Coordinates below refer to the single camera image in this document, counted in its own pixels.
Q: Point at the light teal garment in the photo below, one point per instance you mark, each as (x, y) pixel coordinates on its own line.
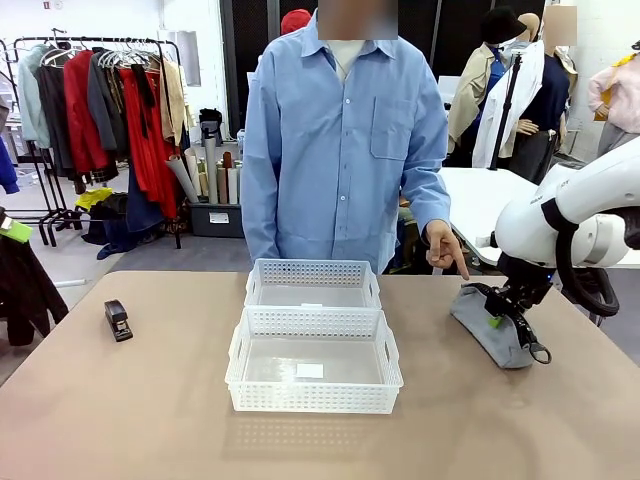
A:
(30, 100)

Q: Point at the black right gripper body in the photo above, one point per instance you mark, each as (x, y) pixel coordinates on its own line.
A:
(525, 285)

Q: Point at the black hat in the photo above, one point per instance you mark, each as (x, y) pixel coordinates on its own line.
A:
(502, 25)

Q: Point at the grey cardboard tube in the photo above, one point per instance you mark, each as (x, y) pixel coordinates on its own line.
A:
(210, 170)

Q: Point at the mannequin with pink sweater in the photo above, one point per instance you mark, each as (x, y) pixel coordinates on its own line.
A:
(617, 95)

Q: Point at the red dress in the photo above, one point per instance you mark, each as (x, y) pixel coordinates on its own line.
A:
(147, 150)

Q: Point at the dark grey garment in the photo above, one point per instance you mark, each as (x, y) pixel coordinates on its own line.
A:
(52, 110)

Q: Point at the black stapler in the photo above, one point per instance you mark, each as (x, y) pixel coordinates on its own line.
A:
(118, 320)

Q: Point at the mannequin with white coat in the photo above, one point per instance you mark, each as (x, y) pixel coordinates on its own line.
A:
(500, 125)

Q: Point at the grey paper roll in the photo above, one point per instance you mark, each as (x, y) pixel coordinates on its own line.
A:
(181, 177)

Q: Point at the white table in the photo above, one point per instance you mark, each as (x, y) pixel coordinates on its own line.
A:
(470, 200)

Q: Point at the person's left hand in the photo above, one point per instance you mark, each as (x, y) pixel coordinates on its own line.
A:
(442, 242)

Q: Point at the beige garment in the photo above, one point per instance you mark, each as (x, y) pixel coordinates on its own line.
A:
(172, 100)

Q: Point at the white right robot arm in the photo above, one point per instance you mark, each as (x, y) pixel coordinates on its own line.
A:
(530, 220)

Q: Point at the grey jacket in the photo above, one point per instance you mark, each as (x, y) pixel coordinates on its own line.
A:
(105, 100)

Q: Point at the green tag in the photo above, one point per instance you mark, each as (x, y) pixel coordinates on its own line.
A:
(17, 231)

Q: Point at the yellow garment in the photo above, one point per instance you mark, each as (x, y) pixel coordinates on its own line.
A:
(92, 199)

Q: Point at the red hat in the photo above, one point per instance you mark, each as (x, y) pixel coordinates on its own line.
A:
(295, 22)

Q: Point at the white perforated plastic basket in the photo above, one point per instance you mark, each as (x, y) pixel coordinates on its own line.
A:
(310, 397)
(310, 272)

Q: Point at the brown fabric roll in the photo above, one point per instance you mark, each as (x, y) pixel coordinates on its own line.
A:
(228, 175)

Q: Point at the grey storage bin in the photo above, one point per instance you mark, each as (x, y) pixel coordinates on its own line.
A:
(215, 220)

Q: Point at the red jacket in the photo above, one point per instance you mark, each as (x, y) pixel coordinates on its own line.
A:
(82, 115)

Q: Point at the black metal clothes rack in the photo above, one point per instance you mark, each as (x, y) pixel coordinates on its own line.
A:
(100, 39)

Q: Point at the person in blue shirt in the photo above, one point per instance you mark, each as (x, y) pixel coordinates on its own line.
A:
(325, 150)

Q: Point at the dark blue denim garment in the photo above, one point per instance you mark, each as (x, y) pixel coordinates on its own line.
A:
(140, 215)

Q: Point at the person's left forearm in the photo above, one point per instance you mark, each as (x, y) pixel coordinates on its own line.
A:
(425, 200)

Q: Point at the mannequin with beige coat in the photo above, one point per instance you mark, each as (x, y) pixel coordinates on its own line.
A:
(467, 100)

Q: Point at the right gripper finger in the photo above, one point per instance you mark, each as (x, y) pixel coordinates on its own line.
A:
(496, 307)
(520, 312)

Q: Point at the grey zip pouch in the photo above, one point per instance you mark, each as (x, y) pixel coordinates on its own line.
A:
(472, 314)

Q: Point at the black tripod pole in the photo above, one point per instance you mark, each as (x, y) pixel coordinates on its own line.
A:
(504, 115)

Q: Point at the black jacket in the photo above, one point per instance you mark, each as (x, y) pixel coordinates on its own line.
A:
(25, 285)

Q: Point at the person's right forearm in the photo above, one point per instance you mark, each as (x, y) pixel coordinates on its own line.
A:
(260, 215)

